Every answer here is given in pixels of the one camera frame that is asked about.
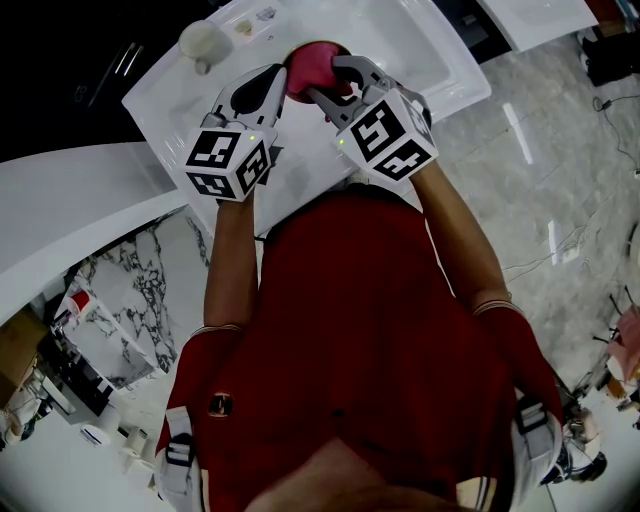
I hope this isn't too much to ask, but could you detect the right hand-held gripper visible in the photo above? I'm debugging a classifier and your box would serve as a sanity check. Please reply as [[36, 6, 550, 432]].
[[303, 54, 441, 186]]

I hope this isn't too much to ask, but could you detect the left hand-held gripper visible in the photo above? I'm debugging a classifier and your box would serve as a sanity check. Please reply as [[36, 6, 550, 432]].
[[183, 63, 291, 203]]

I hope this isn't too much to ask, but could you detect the tan wooden bowl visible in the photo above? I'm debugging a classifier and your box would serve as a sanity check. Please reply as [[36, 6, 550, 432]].
[[282, 40, 354, 104]]

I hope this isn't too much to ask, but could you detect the pink cloth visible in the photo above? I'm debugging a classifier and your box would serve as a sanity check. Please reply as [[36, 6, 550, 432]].
[[285, 42, 354, 124]]

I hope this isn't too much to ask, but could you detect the person's right forearm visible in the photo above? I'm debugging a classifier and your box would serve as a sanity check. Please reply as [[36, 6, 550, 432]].
[[409, 159, 511, 314]]

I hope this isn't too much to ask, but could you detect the person's left forearm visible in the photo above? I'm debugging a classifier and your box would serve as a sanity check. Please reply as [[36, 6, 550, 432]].
[[203, 192, 264, 331]]

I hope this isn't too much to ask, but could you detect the white sink with drainboard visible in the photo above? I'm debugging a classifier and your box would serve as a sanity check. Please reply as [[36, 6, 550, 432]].
[[121, 0, 493, 239]]

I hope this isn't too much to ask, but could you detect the white mug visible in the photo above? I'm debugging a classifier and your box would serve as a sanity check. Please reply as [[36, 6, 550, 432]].
[[178, 19, 235, 76]]

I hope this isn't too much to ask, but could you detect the black cabinet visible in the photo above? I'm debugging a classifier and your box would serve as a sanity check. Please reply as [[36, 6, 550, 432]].
[[0, 0, 231, 164]]

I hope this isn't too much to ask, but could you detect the plain white sink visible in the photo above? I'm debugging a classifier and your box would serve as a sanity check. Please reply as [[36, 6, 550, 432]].
[[477, 0, 599, 54]]

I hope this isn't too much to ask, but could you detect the white curved bathtub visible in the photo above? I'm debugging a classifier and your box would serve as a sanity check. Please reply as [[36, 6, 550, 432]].
[[0, 142, 191, 326]]

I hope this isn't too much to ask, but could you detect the person's red shirt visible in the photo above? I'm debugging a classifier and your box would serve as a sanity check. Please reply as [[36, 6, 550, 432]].
[[155, 184, 564, 512]]

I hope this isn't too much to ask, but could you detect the marble-patterned box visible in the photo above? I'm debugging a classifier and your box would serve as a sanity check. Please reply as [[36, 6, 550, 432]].
[[52, 277, 161, 391]]

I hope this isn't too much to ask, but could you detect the cardboard box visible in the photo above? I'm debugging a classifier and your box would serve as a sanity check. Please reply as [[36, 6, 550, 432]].
[[0, 309, 49, 406]]

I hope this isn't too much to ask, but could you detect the pink fabric on stand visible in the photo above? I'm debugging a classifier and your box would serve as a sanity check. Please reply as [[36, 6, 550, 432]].
[[607, 304, 640, 381]]

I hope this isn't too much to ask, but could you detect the crumpled white plastic bag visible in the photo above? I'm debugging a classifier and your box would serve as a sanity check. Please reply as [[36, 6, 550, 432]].
[[0, 394, 51, 446]]

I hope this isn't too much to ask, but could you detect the white blue striped bundle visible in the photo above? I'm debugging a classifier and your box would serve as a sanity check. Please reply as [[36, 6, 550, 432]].
[[549, 407, 609, 484]]

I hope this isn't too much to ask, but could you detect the grey shoulder strap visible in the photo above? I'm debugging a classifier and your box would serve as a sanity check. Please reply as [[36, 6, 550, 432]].
[[512, 397, 564, 489], [164, 405, 201, 501]]

